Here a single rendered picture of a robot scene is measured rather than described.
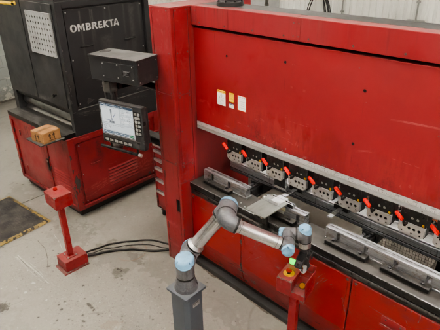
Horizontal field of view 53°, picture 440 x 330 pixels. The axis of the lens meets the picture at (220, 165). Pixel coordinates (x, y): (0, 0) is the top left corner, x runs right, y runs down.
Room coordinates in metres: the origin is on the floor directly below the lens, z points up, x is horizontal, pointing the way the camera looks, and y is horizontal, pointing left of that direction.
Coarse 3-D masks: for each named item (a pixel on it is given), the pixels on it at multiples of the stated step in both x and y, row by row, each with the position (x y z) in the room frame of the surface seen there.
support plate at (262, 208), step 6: (264, 198) 2.81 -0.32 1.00; (270, 198) 2.81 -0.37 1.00; (252, 204) 2.73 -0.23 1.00; (258, 204) 2.73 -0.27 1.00; (264, 204) 2.73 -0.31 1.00; (270, 204) 2.72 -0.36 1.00; (282, 204) 2.72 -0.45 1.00; (252, 210) 2.65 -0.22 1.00; (258, 210) 2.65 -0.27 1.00; (264, 210) 2.65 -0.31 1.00; (270, 210) 2.65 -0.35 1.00; (276, 210) 2.65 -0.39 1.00; (264, 216) 2.57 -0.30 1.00
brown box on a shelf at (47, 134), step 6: (42, 126) 4.10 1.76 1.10; (48, 126) 4.09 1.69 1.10; (54, 126) 4.08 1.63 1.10; (36, 132) 3.96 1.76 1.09; (42, 132) 3.94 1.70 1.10; (48, 132) 3.96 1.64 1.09; (54, 132) 4.01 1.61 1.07; (30, 138) 4.06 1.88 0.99; (36, 138) 3.96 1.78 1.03; (42, 138) 3.91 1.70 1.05; (48, 138) 3.94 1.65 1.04; (54, 138) 3.99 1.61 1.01; (60, 138) 4.04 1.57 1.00; (36, 144) 3.92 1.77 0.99; (42, 144) 3.91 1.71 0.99; (48, 144) 3.92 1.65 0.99
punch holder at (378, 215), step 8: (376, 200) 2.24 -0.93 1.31; (384, 200) 2.21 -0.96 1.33; (368, 208) 2.27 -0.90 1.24; (376, 208) 2.24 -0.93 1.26; (384, 208) 2.20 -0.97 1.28; (392, 208) 2.17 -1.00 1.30; (368, 216) 2.27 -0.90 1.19; (376, 216) 2.23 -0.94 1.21; (384, 216) 2.19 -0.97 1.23; (392, 216) 2.20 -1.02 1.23; (384, 224) 2.19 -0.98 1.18
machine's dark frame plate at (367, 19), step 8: (248, 8) 3.14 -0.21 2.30; (256, 8) 3.13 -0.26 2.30; (264, 8) 3.12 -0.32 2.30; (272, 8) 3.12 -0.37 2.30; (280, 8) 3.11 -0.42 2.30; (320, 16) 2.70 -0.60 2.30; (328, 16) 2.69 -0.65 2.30; (336, 16) 2.69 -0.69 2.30; (344, 16) 2.68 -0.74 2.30; (352, 16) 2.68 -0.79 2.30; (360, 16) 2.67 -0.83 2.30; (368, 16) 2.67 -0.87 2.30; (392, 24) 2.38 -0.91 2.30; (400, 24) 2.38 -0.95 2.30; (408, 24) 2.38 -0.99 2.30; (416, 24) 2.37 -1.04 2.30; (424, 24) 2.37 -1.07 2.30; (432, 24) 2.36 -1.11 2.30
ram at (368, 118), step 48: (240, 48) 3.05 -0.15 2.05; (288, 48) 2.76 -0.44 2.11; (336, 48) 2.57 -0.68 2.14; (288, 96) 2.74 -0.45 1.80; (336, 96) 2.49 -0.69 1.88; (384, 96) 2.28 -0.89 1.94; (432, 96) 2.11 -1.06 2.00; (288, 144) 2.73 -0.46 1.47; (336, 144) 2.47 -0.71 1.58; (384, 144) 2.25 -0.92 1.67; (432, 144) 2.07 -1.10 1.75; (432, 192) 2.03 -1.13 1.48
